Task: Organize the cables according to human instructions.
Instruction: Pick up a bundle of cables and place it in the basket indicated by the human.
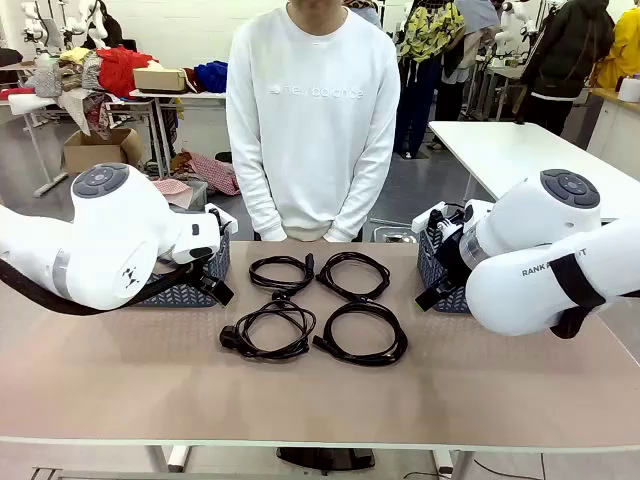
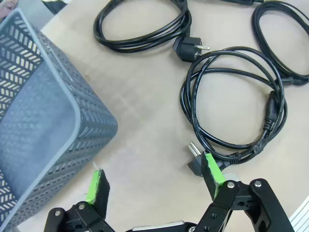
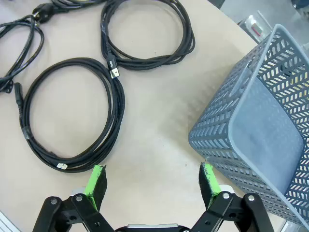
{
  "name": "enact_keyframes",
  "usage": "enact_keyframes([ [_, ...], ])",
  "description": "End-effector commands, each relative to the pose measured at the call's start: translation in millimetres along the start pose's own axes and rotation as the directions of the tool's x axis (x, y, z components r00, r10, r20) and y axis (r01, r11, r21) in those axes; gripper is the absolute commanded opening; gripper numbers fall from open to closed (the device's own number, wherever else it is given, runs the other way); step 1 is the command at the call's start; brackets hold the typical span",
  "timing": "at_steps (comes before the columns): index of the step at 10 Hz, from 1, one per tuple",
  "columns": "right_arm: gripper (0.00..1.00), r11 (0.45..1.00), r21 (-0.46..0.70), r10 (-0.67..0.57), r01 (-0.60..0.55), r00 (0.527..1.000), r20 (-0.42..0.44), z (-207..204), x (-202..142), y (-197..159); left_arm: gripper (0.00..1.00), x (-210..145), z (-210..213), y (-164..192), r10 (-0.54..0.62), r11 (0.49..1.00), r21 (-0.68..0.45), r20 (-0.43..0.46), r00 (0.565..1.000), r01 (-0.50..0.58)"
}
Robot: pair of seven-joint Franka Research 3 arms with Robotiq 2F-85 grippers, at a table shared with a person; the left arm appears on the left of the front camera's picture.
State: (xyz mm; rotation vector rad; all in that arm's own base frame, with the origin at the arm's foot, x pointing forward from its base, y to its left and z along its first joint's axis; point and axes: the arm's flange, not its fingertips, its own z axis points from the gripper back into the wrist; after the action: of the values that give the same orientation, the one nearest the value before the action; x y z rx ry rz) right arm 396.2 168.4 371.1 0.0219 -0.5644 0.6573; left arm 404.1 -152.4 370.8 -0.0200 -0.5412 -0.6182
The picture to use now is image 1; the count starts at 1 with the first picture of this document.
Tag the open cardboard box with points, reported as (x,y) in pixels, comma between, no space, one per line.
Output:
(100,150)

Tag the person in dark jacket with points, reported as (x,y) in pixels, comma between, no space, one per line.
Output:
(565,45)

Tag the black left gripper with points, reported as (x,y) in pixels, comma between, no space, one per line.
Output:
(202,275)

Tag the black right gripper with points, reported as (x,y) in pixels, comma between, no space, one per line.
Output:
(450,260)

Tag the black round floor base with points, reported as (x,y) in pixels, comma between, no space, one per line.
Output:
(325,457)

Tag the white paper roll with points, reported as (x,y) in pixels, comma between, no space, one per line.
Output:
(631,89)

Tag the large white table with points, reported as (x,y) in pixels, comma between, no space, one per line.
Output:
(500,150)

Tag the metal tray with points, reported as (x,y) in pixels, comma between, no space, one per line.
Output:
(395,234)

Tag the blue cloth pile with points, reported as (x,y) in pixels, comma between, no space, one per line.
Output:
(210,75)

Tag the person's right forearm white sleeve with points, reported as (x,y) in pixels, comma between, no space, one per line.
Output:
(255,200)

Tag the red cloth pile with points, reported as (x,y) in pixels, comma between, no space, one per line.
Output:
(120,70)

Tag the patterned clothes pile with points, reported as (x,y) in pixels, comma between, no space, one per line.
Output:
(65,80)

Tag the grey plastic bin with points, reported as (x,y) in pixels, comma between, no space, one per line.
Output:
(198,192)

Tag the person in yellow jacket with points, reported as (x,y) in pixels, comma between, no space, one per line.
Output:
(625,45)

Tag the white table leg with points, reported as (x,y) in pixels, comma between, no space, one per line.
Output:
(175,457)
(452,465)

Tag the person in yellow patterned top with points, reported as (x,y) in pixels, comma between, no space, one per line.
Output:
(430,30)

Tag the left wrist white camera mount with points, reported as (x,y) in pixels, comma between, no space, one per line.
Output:
(222,217)

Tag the white background work table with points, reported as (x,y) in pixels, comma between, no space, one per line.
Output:
(200,95)

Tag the closed flat cardboard box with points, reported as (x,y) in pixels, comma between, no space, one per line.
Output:
(160,80)

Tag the person's left forearm white sleeve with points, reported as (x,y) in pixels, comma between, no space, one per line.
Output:
(365,200)

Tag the person in grey top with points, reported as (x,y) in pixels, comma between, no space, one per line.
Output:
(475,30)

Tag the grey lattice plastic basket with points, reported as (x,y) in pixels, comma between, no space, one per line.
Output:
(430,265)
(175,299)

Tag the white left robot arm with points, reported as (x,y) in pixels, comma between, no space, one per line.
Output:
(110,235)

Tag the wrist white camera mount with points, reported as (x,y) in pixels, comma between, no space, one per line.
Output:
(222,217)
(440,215)

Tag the red checkered cloth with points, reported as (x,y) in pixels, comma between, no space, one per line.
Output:
(215,172)

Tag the person in white sweatshirt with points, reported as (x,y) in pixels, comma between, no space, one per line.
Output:
(310,125)

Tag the white cabinet with wooden top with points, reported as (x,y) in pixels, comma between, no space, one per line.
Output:
(615,125)

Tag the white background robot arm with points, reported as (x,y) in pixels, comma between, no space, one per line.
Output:
(515,25)

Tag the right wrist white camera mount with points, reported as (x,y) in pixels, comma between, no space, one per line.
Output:
(440,215)

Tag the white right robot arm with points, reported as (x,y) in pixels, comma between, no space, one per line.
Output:
(520,300)

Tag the pink patterned cloth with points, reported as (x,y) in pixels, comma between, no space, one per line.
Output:
(175,190)

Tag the white padded ironing stand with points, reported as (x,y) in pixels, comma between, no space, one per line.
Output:
(30,102)

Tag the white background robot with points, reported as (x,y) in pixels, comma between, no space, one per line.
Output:
(82,15)
(35,20)

